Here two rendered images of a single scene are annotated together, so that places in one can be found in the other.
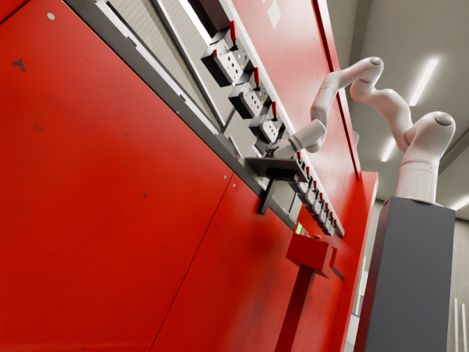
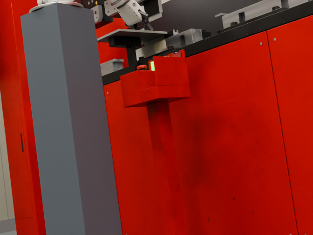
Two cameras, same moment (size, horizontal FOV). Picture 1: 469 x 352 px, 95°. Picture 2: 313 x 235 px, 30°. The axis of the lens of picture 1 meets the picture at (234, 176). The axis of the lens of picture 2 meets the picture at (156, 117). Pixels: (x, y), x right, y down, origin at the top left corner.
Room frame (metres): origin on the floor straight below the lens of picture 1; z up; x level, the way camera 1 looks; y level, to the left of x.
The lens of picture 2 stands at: (1.25, -2.63, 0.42)
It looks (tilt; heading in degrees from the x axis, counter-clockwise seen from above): 5 degrees up; 96
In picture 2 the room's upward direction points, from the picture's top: 8 degrees counter-clockwise
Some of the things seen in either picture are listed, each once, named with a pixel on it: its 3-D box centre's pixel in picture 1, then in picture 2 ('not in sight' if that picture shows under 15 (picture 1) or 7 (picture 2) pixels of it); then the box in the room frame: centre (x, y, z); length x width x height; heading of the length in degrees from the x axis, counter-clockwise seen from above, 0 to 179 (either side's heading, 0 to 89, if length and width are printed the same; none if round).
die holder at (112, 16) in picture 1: (162, 94); (91, 78); (0.61, 0.32, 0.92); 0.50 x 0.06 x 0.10; 137
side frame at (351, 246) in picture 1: (324, 248); not in sight; (2.79, -1.48, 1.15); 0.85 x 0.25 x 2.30; 47
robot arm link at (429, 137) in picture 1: (426, 142); not in sight; (0.70, -0.68, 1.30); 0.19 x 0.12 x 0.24; 164
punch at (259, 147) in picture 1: (259, 145); (153, 9); (1.01, -0.05, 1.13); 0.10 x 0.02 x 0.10; 137
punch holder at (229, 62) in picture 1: (226, 58); (96, 9); (0.70, 0.23, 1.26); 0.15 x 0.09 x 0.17; 137
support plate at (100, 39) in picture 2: (276, 169); (131, 36); (0.91, -0.16, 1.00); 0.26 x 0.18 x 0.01; 47
